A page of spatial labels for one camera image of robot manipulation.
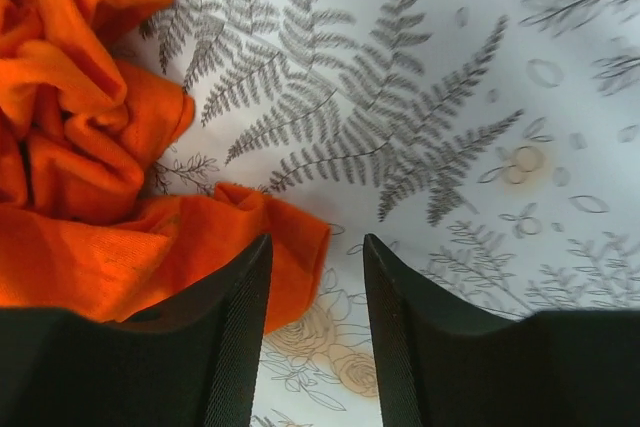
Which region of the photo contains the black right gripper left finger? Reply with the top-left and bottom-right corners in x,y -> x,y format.
1,235 -> 272,426

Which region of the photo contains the orange t shirt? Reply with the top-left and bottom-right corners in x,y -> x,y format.
1,0 -> 330,331

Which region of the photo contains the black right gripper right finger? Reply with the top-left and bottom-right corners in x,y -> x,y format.
363,234 -> 639,426

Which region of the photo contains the floral patterned table mat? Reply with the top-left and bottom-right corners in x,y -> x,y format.
117,0 -> 639,426

